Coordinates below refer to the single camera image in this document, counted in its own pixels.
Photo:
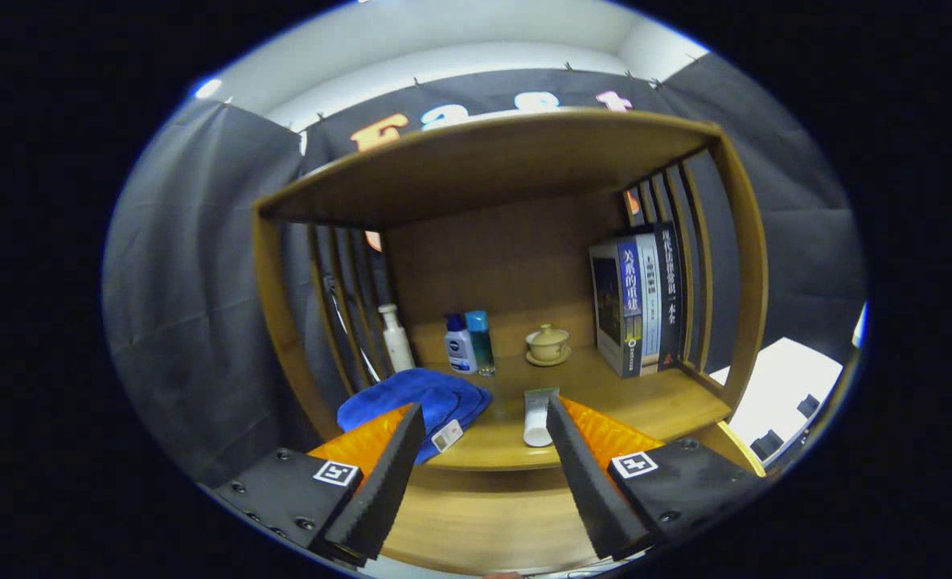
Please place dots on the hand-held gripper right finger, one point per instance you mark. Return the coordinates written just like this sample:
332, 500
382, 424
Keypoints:
588, 482

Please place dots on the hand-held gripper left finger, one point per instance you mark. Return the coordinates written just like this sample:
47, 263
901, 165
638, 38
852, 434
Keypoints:
383, 490

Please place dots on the white tube green end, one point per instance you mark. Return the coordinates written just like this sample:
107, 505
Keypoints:
536, 422

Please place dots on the wooden countertop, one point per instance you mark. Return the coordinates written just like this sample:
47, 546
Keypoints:
645, 402

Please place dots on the wooden cabinet with slatted shelf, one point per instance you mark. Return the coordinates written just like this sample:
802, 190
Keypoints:
508, 249

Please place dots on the blue towel with tag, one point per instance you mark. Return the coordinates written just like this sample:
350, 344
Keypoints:
420, 394

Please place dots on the beige lidded tea cup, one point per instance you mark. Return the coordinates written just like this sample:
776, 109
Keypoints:
547, 346

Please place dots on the white pump bottle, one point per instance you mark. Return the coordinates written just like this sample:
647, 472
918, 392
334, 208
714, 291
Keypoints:
398, 346

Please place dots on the white lotion bottle blue cap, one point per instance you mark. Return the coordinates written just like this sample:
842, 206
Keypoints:
460, 350

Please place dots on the blue spine book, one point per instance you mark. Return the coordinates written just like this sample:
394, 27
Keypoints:
617, 314

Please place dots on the teal bottle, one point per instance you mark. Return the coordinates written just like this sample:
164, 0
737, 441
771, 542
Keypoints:
482, 346

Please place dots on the light spine book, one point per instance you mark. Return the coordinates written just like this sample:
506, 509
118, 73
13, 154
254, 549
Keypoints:
650, 305

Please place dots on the black spine book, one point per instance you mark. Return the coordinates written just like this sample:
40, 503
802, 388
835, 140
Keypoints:
670, 297

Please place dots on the black backdrop cloth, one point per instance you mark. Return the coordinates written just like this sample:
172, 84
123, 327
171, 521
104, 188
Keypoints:
194, 281

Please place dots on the white side shelf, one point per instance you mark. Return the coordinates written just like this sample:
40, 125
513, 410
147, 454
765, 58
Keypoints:
860, 326

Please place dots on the small ceiling light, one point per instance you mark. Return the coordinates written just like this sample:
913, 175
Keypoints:
208, 88

